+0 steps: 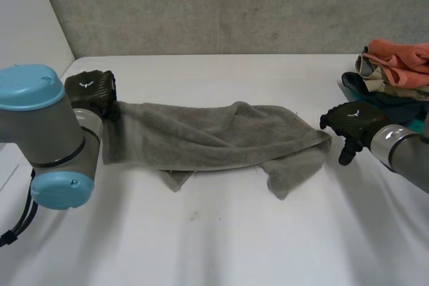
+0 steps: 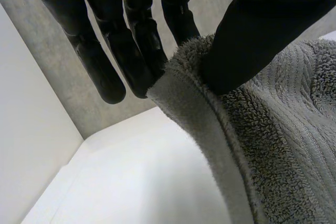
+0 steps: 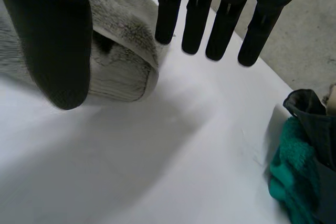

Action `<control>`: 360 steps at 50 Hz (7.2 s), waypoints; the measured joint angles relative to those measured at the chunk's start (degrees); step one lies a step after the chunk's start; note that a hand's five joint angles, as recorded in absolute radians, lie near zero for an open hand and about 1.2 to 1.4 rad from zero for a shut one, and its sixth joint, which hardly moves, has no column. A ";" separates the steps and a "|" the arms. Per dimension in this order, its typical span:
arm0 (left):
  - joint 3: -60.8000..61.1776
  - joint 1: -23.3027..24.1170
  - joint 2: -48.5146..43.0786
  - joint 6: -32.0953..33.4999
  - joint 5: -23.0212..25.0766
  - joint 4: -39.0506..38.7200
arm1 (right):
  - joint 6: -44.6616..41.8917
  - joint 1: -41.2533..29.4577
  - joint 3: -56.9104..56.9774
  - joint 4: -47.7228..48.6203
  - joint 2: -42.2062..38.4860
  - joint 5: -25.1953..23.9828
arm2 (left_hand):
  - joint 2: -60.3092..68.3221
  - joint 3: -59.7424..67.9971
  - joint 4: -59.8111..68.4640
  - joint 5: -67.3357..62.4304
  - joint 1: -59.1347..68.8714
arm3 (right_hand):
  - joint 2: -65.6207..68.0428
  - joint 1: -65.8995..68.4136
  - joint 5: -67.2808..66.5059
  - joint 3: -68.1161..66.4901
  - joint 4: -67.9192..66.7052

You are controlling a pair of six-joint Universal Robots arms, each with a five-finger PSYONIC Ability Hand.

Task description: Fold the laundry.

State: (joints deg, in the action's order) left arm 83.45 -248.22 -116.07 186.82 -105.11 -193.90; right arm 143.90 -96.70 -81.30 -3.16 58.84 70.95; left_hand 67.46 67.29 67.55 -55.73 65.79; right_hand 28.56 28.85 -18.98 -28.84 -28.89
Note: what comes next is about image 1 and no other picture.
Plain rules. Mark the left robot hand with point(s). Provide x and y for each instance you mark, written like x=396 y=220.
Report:
x=94 y=88

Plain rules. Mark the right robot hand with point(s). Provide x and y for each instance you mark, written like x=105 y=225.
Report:
x=352 y=120

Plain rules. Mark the coral towel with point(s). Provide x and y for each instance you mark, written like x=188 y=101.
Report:
x=402 y=58

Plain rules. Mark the grey towel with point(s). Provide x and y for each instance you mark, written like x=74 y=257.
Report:
x=201 y=132

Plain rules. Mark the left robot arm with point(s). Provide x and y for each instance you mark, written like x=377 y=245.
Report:
x=43 y=132

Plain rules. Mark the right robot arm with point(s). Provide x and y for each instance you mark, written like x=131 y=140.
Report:
x=405 y=155

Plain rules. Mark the beige shorts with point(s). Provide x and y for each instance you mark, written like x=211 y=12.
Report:
x=378 y=80

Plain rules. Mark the dark blue cloth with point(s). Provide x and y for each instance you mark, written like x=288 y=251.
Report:
x=399 y=106

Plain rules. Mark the teal towel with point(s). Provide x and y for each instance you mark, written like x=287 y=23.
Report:
x=416 y=124

